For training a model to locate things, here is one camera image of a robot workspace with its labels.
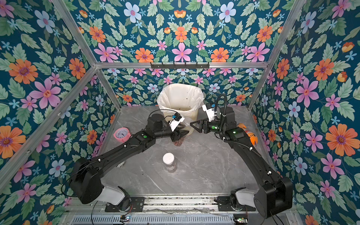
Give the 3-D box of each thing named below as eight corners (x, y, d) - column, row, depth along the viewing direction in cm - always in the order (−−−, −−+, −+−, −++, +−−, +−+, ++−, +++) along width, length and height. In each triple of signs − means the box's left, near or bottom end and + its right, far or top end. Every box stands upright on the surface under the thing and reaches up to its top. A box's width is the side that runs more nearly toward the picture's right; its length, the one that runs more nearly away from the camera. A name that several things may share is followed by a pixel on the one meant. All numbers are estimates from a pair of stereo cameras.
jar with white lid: (166, 173, 86) (161, 163, 74) (167, 164, 90) (163, 152, 78) (176, 173, 86) (173, 163, 74) (177, 164, 90) (174, 152, 78)
